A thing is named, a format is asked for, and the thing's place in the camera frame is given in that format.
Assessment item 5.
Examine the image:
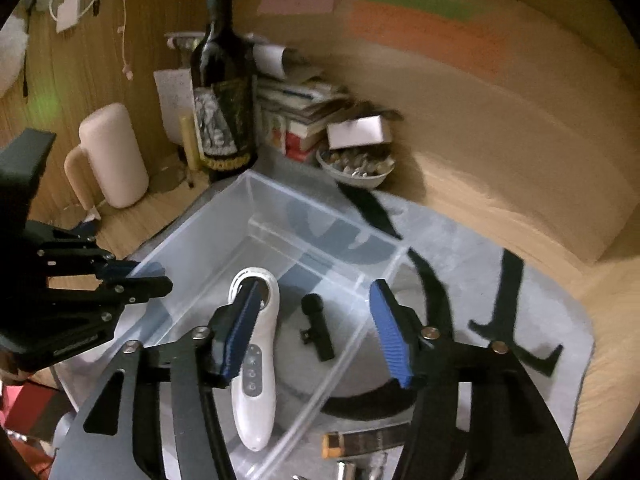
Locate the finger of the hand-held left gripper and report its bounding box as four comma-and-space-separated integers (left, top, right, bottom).
39, 241, 169, 282
46, 276, 175, 322

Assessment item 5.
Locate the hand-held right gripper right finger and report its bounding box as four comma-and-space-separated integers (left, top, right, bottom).
369, 280, 581, 480

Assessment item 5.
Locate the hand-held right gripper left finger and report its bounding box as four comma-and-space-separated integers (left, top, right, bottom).
50, 279, 281, 480

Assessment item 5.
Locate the black clip microphone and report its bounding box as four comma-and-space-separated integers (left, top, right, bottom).
300, 294, 336, 362

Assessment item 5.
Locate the white handheld massager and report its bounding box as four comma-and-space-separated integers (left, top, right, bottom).
227, 267, 281, 453

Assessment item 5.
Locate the black and yellow tool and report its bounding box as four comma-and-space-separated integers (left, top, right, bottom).
321, 422, 413, 461

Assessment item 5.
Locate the clear plastic storage box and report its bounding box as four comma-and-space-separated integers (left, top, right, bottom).
52, 169, 418, 480

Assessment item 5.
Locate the silver metal object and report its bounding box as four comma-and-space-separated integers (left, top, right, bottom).
335, 452, 388, 480

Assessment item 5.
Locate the grey printed mat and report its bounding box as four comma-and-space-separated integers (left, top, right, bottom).
50, 160, 597, 480

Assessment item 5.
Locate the yellow tube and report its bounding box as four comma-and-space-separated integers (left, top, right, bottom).
179, 115, 201, 171

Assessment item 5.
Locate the white bowl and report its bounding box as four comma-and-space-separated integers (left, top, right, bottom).
316, 145, 397, 190

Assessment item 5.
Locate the white handwritten paper note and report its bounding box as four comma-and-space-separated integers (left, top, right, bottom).
152, 69, 194, 146

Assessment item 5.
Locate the heap of small brown pieces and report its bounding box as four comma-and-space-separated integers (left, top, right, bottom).
322, 147, 393, 177

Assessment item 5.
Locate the dark wine bottle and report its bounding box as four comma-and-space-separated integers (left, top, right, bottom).
190, 0, 259, 184

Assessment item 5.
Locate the white paper card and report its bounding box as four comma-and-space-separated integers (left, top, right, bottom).
326, 115, 393, 150

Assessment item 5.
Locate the stack of books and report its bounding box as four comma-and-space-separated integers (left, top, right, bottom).
255, 72, 361, 163

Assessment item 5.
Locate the wooden desk hutch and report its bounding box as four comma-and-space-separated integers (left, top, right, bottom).
0, 0, 636, 311

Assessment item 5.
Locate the rolled white paper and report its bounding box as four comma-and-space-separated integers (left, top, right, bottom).
245, 32, 301, 79

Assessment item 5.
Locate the white plastic bag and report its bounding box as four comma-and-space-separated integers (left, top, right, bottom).
0, 10, 29, 97

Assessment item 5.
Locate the white charger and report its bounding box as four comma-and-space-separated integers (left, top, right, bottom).
54, 0, 81, 34

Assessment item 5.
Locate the orange sticky note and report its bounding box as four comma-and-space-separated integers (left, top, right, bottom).
347, 0, 508, 78

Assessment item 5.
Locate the green sticky note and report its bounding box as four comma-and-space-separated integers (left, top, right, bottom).
364, 0, 481, 22

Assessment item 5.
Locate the beige cylinder with handle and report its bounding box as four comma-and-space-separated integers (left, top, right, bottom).
64, 102, 150, 221

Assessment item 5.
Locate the pink earphone cable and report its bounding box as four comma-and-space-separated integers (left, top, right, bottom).
117, 0, 136, 81

